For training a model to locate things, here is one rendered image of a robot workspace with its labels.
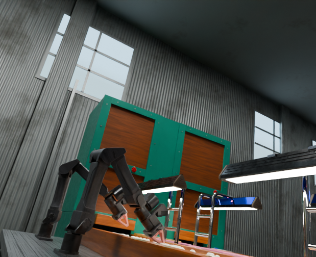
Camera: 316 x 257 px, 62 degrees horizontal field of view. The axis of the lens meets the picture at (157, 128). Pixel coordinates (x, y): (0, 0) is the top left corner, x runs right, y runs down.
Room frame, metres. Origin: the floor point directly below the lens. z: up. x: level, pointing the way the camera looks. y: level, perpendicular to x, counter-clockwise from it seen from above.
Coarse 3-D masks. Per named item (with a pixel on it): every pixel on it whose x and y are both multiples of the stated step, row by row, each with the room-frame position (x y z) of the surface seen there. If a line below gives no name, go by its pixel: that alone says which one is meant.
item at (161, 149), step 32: (96, 128) 1.96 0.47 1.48; (128, 128) 2.08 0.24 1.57; (160, 128) 2.18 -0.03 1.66; (192, 128) 2.32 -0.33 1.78; (128, 160) 2.10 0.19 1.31; (160, 160) 2.21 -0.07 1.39; (192, 160) 2.35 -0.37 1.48; (224, 160) 2.48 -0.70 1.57; (160, 192) 2.23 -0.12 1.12; (192, 192) 2.37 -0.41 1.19; (224, 192) 2.49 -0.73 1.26; (192, 224) 2.38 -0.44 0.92; (224, 224) 2.50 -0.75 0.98
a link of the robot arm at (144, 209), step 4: (148, 204) 1.25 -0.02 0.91; (136, 208) 1.24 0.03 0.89; (144, 208) 1.23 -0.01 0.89; (148, 208) 1.26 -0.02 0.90; (136, 212) 1.23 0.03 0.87; (140, 212) 1.22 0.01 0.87; (144, 212) 1.23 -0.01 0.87; (148, 212) 1.24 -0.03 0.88; (140, 216) 1.23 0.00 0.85; (144, 216) 1.23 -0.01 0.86; (140, 220) 1.25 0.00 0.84
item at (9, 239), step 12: (0, 240) 1.51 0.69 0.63; (12, 240) 1.24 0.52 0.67; (24, 240) 1.32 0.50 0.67; (36, 240) 1.42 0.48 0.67; (60, 240) 1.68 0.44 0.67; (12, 252) 0.91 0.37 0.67; (24, 252) 0.95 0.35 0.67; (36, 252) 1.00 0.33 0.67; (48, 252) 1.06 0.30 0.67; (84, 252) 1.27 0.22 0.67; (96, 252) 1.36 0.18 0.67
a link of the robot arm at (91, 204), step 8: (96, 152) 1.05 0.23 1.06; (96, 160) 1.03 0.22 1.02; (96, 168) 1.04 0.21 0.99; (104, 168) 1.05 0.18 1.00; (88, 176) 1.06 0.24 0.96; (96, 176) 1.04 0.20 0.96; (88, 184) 1.04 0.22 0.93; (96, 184) 1.05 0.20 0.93; (88, 192) 1.04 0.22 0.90; (96, 192) 1.06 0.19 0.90; (80, 200) 1.06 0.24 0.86; (88, 200) 1.04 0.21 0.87; (96, 200) 1.06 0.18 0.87; (80, 208) 1.04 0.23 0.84; (88, 208) 1.04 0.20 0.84; (72, 216) 1.06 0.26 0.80; (80, 216) 1.02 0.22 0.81; (88, 216) 1.04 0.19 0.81; (72, 224) 1.06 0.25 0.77
